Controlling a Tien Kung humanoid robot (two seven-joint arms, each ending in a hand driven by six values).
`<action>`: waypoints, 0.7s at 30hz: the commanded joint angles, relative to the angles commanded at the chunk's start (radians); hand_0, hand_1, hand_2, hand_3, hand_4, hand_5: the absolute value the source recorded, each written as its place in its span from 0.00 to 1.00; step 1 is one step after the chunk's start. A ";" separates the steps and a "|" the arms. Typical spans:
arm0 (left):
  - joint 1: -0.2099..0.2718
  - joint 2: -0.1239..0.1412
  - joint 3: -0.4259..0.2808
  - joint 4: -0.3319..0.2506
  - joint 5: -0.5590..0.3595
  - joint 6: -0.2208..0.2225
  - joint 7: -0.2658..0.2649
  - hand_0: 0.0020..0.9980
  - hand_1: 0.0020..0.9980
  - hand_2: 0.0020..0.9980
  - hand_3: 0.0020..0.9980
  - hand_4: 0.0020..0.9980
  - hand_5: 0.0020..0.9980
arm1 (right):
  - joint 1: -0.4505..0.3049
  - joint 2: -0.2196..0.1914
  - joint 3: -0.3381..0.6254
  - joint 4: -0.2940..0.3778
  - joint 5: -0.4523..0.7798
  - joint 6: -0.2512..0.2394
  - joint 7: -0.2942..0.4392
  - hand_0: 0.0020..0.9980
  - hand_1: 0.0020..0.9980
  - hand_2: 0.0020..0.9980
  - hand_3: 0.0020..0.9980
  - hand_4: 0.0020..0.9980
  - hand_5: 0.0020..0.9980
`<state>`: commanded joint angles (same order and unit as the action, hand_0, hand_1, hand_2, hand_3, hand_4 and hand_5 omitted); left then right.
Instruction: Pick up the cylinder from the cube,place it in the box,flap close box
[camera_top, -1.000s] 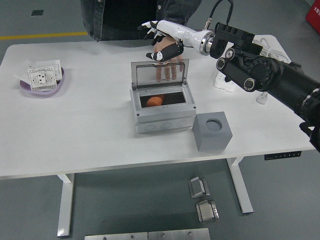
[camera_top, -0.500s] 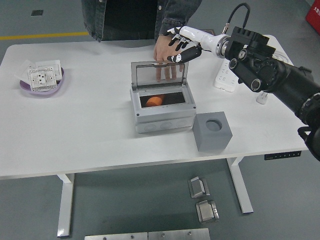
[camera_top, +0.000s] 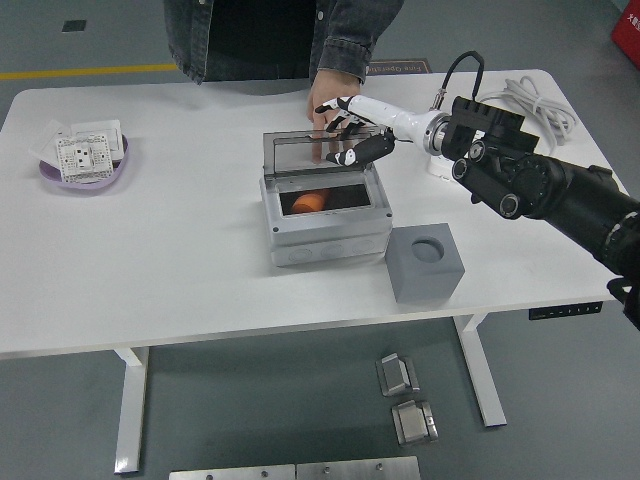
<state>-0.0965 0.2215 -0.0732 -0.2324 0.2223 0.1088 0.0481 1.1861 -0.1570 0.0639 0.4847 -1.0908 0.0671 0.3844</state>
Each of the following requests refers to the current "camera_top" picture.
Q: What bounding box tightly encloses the person's hand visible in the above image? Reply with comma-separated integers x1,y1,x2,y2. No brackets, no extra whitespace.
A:
305,67,364,167

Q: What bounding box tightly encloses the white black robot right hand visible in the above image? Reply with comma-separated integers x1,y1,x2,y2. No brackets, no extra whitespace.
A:
314,93,434,168

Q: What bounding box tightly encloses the transparent hinged box lid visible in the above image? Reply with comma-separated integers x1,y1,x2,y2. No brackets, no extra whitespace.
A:
261,127,378,182

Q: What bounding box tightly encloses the orange cylinder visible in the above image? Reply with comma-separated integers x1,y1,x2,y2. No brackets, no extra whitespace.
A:
291,188,332,214

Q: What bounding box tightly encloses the grey cube with round hole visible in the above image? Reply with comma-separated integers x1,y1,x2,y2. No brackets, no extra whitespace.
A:
384,223,468,306

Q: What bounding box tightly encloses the dark floor sign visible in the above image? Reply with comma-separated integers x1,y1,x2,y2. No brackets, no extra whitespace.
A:
366,60,432,77

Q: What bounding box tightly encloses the white power strip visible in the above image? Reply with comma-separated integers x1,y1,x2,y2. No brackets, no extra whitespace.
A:
425,153,457,182

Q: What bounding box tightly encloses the person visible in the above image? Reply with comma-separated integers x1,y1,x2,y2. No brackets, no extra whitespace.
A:
163,0,341,86

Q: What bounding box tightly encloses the purple shallow bowl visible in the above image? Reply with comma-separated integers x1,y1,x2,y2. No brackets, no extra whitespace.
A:
38,133,133,194

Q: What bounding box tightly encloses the black table control panel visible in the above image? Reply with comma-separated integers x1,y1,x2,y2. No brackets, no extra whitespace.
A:
528,301,604,321

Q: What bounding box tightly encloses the white table leg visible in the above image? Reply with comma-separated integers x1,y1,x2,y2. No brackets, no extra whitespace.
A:
452,314,508,428
112,345,152,476

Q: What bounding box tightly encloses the white tilted cover plate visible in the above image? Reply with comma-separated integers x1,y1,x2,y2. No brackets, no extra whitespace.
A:
30,124,72,166

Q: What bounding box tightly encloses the grey electrical enclosure box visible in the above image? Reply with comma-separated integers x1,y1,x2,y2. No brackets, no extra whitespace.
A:
258,167,393,269

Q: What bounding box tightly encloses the white power cord with plug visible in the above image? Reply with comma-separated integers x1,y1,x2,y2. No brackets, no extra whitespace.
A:
474,75,579,151

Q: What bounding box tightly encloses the white blank switch plate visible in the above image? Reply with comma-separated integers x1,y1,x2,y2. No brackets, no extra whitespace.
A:
69,119,126,161

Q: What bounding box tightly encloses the metal floor bracket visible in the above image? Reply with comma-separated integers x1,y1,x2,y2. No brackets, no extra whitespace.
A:
375,352,422,398
390,398,442,448

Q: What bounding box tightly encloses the white wall socket panel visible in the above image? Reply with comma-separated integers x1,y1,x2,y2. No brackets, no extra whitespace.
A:
53,134,114,184

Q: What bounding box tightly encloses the grey metal base plate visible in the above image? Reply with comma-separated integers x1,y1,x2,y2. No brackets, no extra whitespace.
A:
168,463,298,480
295,455,422,480

